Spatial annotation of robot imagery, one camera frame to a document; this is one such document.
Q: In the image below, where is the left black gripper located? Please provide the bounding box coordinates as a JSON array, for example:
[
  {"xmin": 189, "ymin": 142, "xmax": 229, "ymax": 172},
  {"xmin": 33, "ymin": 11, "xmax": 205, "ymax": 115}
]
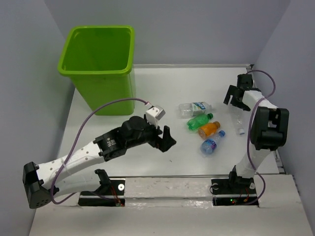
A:
[{"xmin": 126, "ymin": 116, "xmax": 175, "ymax": 151}]

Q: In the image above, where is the clear bottle blue cap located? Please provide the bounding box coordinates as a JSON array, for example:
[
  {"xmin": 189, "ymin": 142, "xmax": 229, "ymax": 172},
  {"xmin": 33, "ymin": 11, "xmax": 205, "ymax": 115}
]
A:
[{"xmin": 229, "ymin": 105, "xmax": 245, "ymax": 136}]

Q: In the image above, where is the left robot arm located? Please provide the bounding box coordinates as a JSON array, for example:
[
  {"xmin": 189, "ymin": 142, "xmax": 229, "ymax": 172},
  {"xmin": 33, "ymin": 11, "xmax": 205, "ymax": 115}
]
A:
[{"xmin": 22, "ymin": 116, "xmax": 176, "ymax": 209}]

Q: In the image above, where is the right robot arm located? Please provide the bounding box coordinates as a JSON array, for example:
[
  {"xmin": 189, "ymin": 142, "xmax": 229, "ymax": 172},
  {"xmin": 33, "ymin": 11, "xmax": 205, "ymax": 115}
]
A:
[{"xmin": 223, "ymin": 73, "xmax": 289, "ymax": 193}]

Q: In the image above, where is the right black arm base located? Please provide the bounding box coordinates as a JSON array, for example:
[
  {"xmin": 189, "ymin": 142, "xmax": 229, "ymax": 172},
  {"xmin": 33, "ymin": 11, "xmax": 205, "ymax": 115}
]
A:
[{"xmin": 209, "ymin": 171, "xmax": 259, "ymax": 206}]

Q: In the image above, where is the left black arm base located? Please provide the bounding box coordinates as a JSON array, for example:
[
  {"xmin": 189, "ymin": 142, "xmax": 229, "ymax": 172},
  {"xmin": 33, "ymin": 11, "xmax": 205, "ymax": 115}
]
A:
[{"xmin": 78, "ymin": 169, "xmax": 126, "ymax": 207}]

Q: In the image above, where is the green plastic bin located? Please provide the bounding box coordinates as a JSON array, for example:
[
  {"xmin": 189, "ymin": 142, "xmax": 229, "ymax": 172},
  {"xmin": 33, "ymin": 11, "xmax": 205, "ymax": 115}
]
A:
[{"xmin": 58, "ymin": 25, "xmax": 136, "ymax": 116}]

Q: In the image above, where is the green plastic bottle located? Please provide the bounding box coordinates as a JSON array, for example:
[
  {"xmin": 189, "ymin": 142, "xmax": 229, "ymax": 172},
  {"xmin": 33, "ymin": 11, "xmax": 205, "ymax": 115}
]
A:
[{"xmin": 187, "ymin": 113, "xmax": 213, "ymax": 130}]

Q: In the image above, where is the clear bottle green blue label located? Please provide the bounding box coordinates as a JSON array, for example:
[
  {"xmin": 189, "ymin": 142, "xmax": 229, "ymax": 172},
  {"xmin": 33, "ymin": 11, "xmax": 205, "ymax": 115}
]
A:
[{"xmin": 179, "ymin": 102, "xmax": 212, "ymax": 118}]

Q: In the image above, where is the small orange bottle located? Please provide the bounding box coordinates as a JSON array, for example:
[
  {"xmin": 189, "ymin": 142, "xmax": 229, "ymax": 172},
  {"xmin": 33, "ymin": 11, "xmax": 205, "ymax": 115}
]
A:
[{"xmin": 198, "ymin": 121, "xmax": 221, "ymax": 139}]

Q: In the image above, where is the blue water bottle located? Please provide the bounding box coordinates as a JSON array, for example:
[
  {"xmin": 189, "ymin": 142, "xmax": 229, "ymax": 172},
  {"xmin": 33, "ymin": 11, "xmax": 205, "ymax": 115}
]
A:
[{"xmin": 200, "ymin": 130, "xmax": 226, "ymax": 155}]

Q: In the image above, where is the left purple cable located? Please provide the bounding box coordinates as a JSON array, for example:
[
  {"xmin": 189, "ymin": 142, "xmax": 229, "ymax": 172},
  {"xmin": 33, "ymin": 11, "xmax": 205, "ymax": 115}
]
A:
[{"xmin": 50, "ymin": 98, "xmax": 148, "ymax": 205}]

